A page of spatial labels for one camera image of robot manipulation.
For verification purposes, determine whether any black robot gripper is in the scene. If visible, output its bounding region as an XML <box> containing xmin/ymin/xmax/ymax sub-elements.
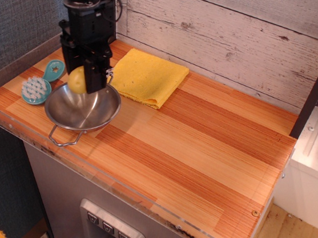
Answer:
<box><xmin>59</xmin><ymin>0</ymin><xmax>113</xmax><ymax>94</ymax></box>

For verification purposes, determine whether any yellow potato ball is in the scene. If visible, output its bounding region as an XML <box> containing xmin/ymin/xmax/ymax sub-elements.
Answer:
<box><xmin>67</xmin><ymin>66</ymin><xmax>87</xmax><ymax>94</ymax></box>

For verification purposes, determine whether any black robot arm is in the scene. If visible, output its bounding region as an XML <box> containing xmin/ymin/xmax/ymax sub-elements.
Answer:
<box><xmin>59</xmin><ymin>0</ymin><xmax>122</xmax><ymax>94</ymax></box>

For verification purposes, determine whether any teal scrub brush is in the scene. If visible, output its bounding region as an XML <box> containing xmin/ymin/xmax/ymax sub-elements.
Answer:
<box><xmin>21</xmin><ymin>59</ymin><xmax>65</xmax><ymax>105</ymax></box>

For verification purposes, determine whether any yellow folded cloth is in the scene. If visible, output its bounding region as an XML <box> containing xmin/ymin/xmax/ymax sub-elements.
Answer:
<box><xmin>112</xmin><ymin>49</ymin><xmax>190</xmax><ymax>109</ymax></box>

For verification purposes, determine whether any silver toy fridge cabinet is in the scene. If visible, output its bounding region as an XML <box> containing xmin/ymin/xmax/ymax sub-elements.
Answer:
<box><xmin>12</xmin><ymin>141</ymin><xmax>235</xmax><ymax>238</ymax></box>

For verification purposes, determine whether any silver dispenser button panel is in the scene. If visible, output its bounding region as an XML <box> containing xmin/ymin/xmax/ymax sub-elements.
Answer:
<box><xmin>80</xmin><ymin>199</ymin><xmax>145</xmax><ymax>238</ymax></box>

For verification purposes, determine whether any white plastic sink unit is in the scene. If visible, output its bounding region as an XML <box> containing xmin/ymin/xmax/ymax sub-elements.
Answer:
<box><xmin>273</xmin><ymin>107</ymin><xmax>318</xmax><ymax>228</ymax></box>

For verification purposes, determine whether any steel two-handled bowl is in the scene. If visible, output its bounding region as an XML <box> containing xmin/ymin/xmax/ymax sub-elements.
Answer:
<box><xmin>44</xmin><ymin>84</ymin><xmax>121</xmax><ymax>147</ymax></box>

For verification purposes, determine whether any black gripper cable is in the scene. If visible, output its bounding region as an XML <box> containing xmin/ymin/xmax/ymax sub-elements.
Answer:
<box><xmin>97</xmin><ymin>0</ymin><xmax>124</xmax><ymax>23</ymax></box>

